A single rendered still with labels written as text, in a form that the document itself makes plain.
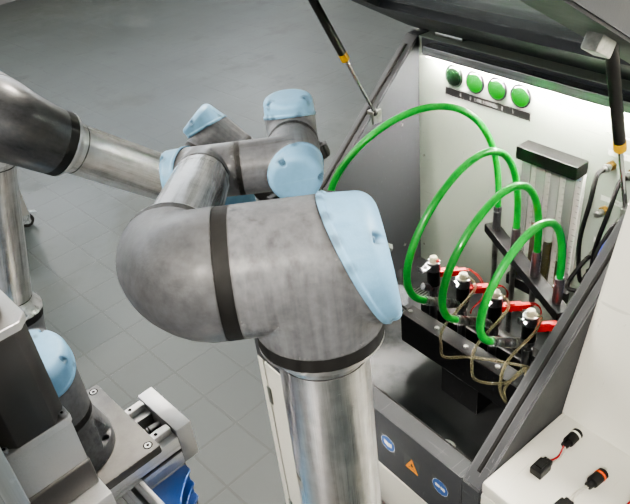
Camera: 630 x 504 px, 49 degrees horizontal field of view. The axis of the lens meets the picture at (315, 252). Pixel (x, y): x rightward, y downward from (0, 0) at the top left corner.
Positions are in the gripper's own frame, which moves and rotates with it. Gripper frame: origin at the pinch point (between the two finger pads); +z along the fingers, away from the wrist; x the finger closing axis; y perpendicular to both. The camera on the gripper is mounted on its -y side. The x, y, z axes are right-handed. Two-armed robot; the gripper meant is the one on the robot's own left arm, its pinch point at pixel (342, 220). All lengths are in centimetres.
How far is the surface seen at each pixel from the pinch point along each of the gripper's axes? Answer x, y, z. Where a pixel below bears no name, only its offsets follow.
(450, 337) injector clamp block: 5.8, 3.7, 32.5
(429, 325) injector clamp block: 1.5, 5.5, 29.4
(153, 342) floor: -135, 124, 12
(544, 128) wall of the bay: -7.4, -39.7, 20.8
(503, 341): 25.1, -6.8, 29.7
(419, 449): 28.1, 18.1, 32.1
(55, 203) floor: -266, 160, -63
